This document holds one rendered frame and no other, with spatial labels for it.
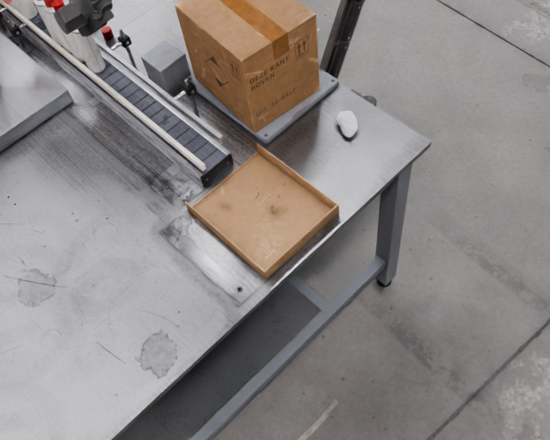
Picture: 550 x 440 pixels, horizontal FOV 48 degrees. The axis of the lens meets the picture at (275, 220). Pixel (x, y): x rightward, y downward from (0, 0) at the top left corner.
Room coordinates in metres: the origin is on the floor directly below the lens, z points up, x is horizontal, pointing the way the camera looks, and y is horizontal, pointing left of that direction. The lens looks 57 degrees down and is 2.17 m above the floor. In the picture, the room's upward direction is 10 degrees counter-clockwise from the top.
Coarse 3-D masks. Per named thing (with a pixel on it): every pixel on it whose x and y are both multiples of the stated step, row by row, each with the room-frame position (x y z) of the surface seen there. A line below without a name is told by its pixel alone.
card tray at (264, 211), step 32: (256, 160) 1.06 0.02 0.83; (224, 192) 0.97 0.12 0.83; (256, 192) 0.95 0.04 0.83; (288, 192) 0.93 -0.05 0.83; (320, 192) 0.89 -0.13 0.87; (224, 224) 0.87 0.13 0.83; (256, 224) 0.85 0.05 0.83; (288, 224) 0.84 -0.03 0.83; (320, 224) 0.81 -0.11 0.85; (256, 256) 0.76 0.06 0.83; (288, 256) 0.74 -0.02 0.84
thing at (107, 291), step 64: (64, 0) 1.91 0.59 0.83; (128, 0) 1.85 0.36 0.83; (64, 128) 1.31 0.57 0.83; (128, 128) 1.26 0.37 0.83; (320, 128) 1.13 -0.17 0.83; (384, 128) 1.09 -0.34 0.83; (0, 192) 1.11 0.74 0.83; (64, 192) 1.07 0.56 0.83; (128, 192) 1.03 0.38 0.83; (192, 192) 0.99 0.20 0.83; (0, 256) 0.90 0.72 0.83; (64, 256) 0.87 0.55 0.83; (128, 256) 0.83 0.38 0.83; (192, 256) 0.80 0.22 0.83; (0, 320) 0.71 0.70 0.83; (64, 320) 0.68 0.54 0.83; (128, 320) 0.65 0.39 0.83; (192, 320) 0.62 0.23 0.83; (0, 384) 0.55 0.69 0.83; (64, 384) 0.52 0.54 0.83; (128, 384) 0.50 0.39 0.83
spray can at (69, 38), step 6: (54, 0) 1.55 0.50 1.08; (60, 0) 1.55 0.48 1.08; (54, 6) 1.53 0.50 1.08; (60, 6) 1.53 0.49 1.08; (60, 30) 1.53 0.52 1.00; (66, 36) 1.52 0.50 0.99; (72, 36) 1.52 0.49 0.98; (66, 42) 1.53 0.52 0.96; (72, 42) 1.52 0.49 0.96; (72, 48) 1.52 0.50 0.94; (78, 48) 1.52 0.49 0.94; (72, 54) 1.53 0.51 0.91; (78, 54) 1.52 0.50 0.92; (84, 60) 1.52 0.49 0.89
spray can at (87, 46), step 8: (72, 32) 1.46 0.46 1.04; (80, 40) 1.46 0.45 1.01; (88, 40) 1.46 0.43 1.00; (80, 48) 1.46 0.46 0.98; (88, 48) 1.46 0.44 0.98; (96, 48) 1.47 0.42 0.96; (88, 56) 1.46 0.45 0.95; (96, 56) 1.46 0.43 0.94; (88, 64) 1.46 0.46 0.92; (96, 64) 1.46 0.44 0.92; (104, 64) 1.48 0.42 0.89; (96, 72) 1.46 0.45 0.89
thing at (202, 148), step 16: (32, 32) 1.73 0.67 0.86; (48, 32) 1.69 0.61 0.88; (112, 80) 1.42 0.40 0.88; (128, 80) 1.40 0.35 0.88; (112, 96) 1.35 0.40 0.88; (128, 96) 1.34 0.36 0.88; (144, 96) 1.33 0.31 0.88; (128, 112) 1.28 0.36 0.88; (144, 112) 1.27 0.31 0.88; (160, 112) 1.26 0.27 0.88; (176, 128) 1.18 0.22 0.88; (192, 128) 1.17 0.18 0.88; (192, 144) 1.12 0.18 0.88; (208, 144) 1.11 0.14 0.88; (208, 160) 1.05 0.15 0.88
